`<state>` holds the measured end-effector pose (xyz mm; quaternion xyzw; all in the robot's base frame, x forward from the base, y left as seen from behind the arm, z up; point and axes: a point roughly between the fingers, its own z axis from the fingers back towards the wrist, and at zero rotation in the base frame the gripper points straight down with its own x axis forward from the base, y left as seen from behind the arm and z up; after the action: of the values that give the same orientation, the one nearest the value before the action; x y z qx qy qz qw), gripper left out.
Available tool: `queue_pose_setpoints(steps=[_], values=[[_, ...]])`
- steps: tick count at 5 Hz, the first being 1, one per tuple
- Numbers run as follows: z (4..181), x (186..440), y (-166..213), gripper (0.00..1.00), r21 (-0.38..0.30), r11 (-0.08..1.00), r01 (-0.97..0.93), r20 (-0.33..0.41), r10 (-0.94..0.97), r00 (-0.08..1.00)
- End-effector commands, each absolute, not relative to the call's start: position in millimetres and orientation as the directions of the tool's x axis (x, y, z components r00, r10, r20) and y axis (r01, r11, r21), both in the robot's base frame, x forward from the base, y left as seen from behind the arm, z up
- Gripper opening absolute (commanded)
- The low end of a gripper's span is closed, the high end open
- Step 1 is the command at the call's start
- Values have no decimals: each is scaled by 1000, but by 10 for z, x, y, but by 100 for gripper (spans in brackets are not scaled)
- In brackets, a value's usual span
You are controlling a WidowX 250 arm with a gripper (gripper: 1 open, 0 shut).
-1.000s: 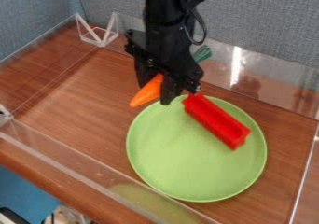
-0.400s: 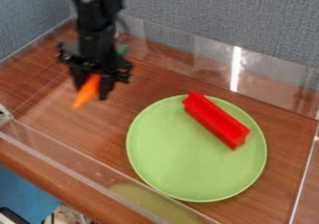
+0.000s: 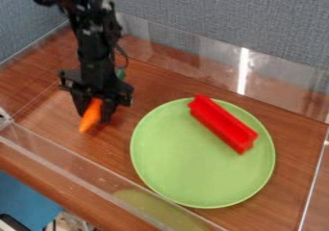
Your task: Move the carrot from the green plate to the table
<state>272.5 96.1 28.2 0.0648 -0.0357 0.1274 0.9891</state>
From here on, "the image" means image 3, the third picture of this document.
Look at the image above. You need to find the black cable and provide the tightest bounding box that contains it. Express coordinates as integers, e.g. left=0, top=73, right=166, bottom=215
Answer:
left=114, top=41, right=130, bottom=70

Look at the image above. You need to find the clear acrylic enclosure wall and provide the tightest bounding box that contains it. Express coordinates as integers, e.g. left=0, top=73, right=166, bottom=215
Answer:
left=0, top=15, right=329, bottom=231

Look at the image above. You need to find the red toy block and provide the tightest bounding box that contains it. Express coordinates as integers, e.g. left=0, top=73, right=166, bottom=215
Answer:
left=188, top=94, right=258, bottom=154

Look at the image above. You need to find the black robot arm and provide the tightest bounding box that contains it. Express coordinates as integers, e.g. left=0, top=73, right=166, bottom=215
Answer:
left=34, top=0, right=134, bottom=123

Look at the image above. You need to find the orange toy carrot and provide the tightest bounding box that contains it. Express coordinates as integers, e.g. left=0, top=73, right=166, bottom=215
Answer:
left=78, top=66, right=127, bottom=134

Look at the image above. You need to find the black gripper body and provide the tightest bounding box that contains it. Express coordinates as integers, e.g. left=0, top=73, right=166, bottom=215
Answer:
left=58, top=69, right=134, bottom=106

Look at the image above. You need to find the green plate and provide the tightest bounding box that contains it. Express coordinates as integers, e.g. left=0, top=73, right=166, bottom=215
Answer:
left=130, top=98, right=277, bottom=209

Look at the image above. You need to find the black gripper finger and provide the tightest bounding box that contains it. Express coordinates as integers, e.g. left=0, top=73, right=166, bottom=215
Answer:
left=101, top=99, right=117, bottom=124
left=71, top=89, right=91, bottom=116

